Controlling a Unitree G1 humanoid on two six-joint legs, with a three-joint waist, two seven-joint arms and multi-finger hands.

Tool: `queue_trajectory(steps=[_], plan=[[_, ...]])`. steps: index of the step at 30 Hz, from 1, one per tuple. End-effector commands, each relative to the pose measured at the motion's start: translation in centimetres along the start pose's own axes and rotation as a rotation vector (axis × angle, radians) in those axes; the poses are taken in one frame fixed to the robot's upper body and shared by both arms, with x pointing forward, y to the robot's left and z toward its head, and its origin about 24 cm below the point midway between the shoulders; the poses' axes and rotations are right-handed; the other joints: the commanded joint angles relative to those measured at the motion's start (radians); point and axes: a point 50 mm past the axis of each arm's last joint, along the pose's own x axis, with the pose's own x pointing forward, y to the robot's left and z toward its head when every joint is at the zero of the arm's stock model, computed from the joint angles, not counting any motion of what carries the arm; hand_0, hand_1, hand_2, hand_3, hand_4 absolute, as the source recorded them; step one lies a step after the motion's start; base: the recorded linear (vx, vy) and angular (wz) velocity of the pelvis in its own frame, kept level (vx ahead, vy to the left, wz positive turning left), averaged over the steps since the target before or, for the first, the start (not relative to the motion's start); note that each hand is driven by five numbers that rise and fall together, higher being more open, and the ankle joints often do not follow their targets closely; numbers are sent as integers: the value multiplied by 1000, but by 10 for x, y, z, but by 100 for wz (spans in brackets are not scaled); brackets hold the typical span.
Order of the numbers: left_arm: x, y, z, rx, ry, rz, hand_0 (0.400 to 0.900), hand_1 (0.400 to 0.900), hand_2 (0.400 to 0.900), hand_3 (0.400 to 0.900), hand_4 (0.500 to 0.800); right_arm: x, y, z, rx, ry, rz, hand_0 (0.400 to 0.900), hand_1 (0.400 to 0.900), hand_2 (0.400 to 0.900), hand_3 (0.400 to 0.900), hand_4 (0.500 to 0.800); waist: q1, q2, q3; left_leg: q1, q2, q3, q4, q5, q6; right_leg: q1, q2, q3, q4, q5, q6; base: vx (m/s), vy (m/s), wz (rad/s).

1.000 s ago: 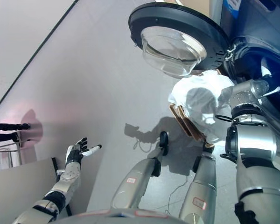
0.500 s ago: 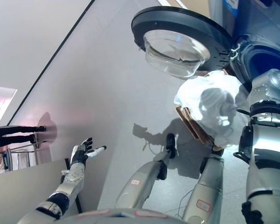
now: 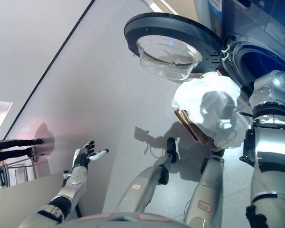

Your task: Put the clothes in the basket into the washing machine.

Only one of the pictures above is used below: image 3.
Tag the white cloth garment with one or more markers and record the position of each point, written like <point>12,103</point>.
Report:
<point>192,95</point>

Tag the brown woven laundry basket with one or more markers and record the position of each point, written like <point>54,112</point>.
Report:
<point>192,128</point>

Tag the white counter cabinet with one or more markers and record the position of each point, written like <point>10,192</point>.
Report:
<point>171,4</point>

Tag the narrow blue white sticker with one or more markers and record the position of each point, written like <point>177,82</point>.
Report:
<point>213,16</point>

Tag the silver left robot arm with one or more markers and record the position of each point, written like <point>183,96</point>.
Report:
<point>69,190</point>

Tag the person legs in black trousers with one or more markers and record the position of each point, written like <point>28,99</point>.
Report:
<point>12,146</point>

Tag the grey robot torso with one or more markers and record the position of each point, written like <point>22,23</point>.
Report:
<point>118,222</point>

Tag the round washer door with glass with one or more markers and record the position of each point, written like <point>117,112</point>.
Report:
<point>166,28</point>

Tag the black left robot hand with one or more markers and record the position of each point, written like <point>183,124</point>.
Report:
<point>82,159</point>

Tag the grey front-load washing machine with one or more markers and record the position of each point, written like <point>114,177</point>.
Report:
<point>251,28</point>

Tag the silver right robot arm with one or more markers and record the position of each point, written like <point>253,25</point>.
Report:
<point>268,154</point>

